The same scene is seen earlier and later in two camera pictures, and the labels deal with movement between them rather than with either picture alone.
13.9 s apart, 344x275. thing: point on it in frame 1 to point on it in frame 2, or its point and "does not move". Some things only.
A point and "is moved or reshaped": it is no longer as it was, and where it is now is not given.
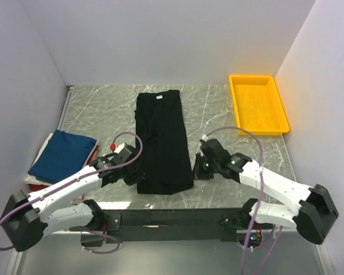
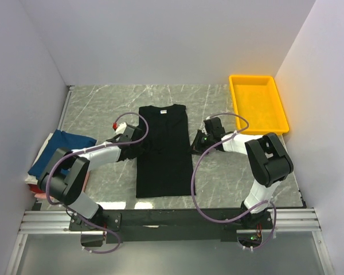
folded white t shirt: [32, 179] does not move
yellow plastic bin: [258, 105] does not move
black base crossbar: [173, 225] does not move
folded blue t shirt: [64, 153] does not move
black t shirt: [162, 145] is moved or reshaped
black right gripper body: [204, 169] to [203, 141]
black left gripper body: [132, 175] to [137, 150]
